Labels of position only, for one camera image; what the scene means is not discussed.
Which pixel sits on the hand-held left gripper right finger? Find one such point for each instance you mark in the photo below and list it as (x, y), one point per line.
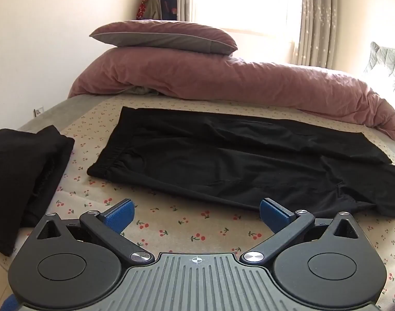
(275, 215)

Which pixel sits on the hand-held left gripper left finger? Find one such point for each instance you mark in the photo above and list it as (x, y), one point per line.
(120, 215)

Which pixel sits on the black pants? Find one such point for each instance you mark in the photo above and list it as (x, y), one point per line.
(21, 181)
(236, 162)

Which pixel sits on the folded black pants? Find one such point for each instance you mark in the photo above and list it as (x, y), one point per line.
(21, 181)

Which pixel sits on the cherry print bed sheet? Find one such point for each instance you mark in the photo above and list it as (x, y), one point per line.
(184, 223)

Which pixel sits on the pink duvet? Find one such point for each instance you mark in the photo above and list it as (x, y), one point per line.
(236, 81)

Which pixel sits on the grey quilted blanket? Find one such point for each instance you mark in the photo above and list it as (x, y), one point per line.
(386, 68)

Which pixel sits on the pink and grey pillow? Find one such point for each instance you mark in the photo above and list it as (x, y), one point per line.
(165, 35)

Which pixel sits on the bright window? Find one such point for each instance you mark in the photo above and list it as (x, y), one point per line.
(246, 3)

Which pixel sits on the white wall socket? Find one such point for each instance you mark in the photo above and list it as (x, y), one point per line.
(39, 111)

